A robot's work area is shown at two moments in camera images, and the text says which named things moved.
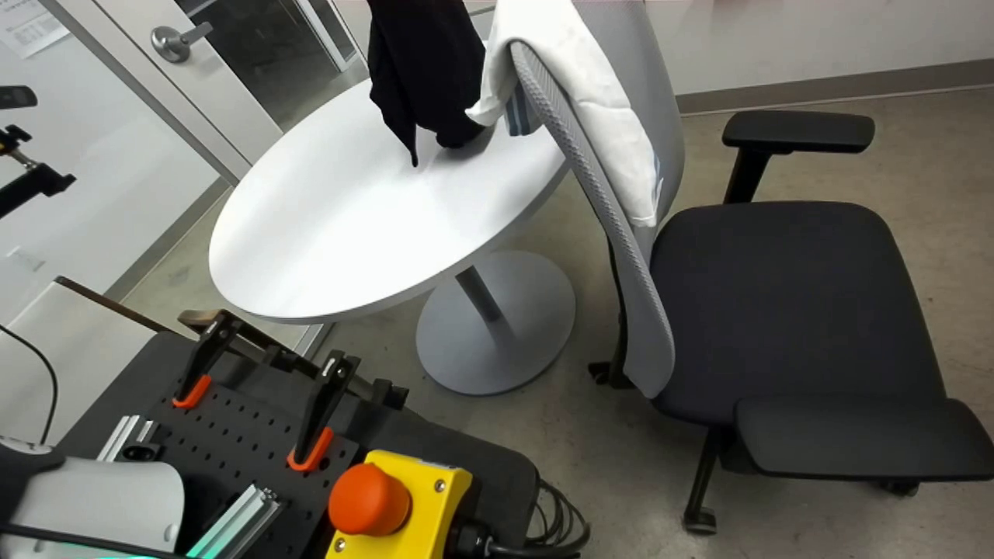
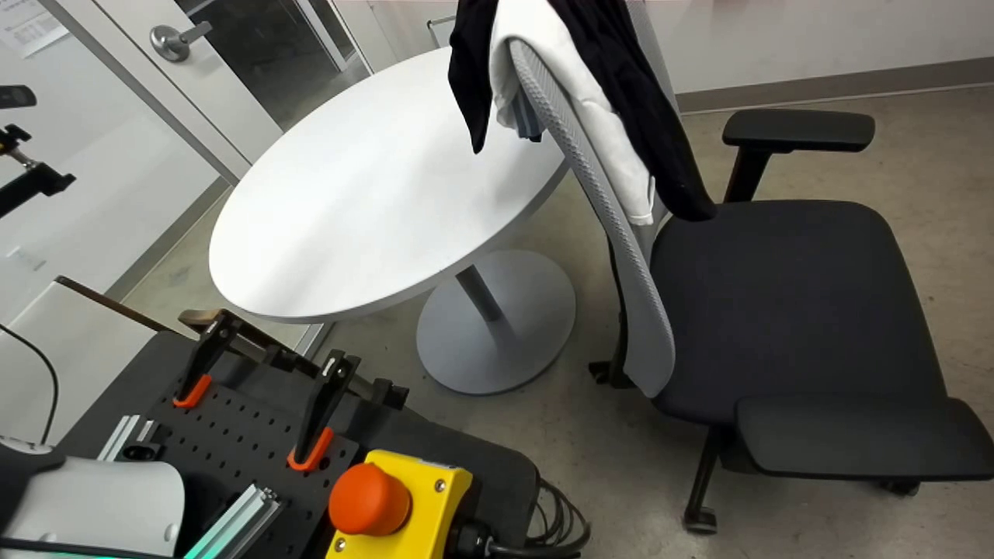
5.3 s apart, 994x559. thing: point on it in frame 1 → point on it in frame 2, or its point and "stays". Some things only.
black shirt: x=428 y=69 → x=609 y=41
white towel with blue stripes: x=564 y=46 stays
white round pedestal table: x=349 y=217 stays
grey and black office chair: x=793 y=333 stays
